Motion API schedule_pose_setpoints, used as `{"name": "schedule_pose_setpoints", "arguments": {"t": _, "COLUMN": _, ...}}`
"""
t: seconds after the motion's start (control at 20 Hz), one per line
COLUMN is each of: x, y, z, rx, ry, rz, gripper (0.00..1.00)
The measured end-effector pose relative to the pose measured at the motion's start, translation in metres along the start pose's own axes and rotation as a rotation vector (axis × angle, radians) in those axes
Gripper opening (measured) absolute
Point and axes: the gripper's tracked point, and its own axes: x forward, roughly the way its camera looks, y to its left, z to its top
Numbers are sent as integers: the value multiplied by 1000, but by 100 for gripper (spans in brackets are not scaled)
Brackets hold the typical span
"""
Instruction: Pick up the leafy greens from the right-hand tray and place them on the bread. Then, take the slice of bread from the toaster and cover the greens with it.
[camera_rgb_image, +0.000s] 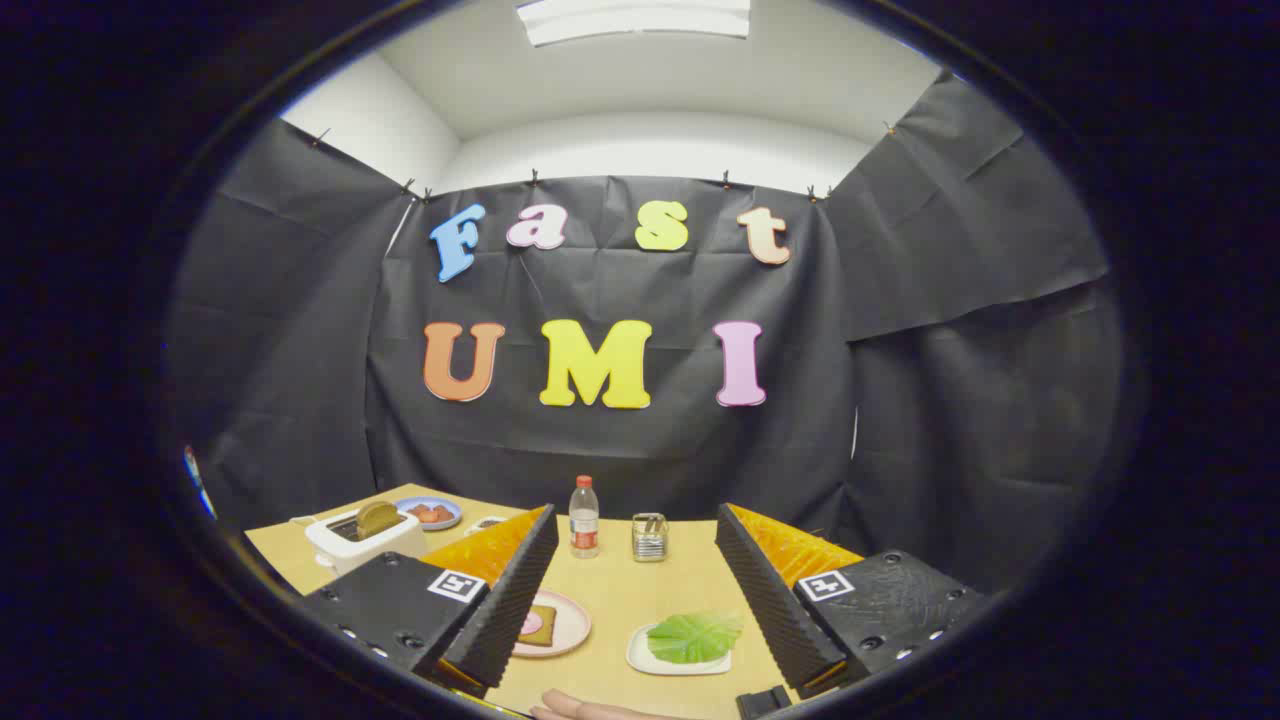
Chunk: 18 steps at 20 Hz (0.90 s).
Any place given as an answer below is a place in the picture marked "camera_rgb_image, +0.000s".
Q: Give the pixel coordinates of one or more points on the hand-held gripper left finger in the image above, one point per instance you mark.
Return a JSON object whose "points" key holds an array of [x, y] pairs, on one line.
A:
{"points": [[510, 600]]}

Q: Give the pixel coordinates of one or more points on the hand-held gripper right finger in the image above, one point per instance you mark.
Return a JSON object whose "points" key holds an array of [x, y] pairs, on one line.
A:
{"points": [[770, 610]]}

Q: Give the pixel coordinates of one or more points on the green lettuce leaf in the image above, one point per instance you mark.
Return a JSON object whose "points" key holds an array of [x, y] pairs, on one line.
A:
{"points": [[690, 638]]}

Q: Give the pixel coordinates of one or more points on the toasted brown bread slice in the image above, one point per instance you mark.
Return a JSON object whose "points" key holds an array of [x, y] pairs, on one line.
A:
{"points": [[377, 518]]}

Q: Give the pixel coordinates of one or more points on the pink round ham slice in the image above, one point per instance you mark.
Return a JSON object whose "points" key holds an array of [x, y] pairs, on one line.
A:
{"points": [[530, 623]]}

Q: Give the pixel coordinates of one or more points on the bread slice under ham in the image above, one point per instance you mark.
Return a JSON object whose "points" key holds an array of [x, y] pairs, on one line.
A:
{"points": [[547, 630]]}

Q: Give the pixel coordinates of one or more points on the pink plate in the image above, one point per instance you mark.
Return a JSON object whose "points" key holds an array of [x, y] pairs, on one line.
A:
{"points": [[572, 625]]}

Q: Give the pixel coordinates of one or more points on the white divided tray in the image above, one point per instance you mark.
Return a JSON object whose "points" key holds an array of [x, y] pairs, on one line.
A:
{"points": [[487, 523]]}

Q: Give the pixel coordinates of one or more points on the blue plate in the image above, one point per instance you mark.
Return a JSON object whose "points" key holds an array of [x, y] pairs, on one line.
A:
{"points": [[448, 522]]}

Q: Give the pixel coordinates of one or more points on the clear water bottle red cap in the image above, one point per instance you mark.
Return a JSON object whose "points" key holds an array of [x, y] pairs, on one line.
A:
{"points": [[584, 520]]}

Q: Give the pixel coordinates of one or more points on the brown meat slice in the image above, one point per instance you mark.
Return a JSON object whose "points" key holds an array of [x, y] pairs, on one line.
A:
{"points": [[443, 512], [420, 514]]}

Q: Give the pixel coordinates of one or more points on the small white plate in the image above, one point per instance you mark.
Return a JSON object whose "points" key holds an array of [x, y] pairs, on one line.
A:
{"points": [[650, 663]]}

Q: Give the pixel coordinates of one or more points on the white toaster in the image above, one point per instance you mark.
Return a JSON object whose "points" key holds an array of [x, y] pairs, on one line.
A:
{"points": [[375, 552]]}

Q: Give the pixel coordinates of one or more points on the black backdrop cloth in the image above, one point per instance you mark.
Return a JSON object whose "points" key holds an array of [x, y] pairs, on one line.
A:
{"points": [[620, 450]]}

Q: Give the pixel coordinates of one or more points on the white and blue object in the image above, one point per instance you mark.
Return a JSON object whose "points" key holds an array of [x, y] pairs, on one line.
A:
{"points": [[197, 480]]}

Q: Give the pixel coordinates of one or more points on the ceiling light panel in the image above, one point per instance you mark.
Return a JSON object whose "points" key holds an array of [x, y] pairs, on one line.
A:
{"points": [[635, 20]]}

